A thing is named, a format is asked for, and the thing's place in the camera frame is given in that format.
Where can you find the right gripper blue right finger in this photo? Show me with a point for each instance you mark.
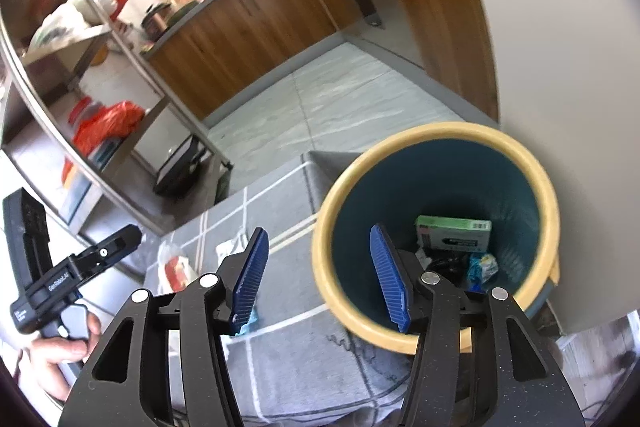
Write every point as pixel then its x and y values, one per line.
pixel 399 275

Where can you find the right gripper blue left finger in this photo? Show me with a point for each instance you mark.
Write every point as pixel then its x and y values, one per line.
pixel 241 274

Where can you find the blue surgical masks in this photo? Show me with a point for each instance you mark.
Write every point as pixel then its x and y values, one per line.
pixel 248 325

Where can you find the green white medicine box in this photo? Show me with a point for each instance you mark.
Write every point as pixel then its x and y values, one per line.
pixel 453 234

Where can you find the red floral paper packet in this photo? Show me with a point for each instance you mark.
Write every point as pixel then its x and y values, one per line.
pixel 174 270

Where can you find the blue silver foil wrapper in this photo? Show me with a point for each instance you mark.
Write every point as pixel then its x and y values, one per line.
pixel 483 267

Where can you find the teal yellow-rimmed trash bin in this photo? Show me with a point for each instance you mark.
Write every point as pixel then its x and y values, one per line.
pixel 464 199

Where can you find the wooden kitchen cabinets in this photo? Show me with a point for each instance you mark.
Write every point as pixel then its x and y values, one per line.
pixel 222 48

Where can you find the person's left hand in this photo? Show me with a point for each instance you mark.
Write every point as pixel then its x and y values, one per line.
pixel 47 354

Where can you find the grey plaid cushion mat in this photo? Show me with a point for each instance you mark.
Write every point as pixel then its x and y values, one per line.
pixel 299 366

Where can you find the black pan on shelf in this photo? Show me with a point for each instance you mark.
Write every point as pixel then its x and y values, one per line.
pixel 181 169

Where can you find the red plastic bag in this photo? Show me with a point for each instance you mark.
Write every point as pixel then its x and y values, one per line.
pixel 112 122

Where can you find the stainless steel shelf rack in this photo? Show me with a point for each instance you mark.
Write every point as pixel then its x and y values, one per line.
pixel 65 59

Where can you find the dark cooking pot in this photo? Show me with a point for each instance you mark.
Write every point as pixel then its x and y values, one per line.
pixel 155 20

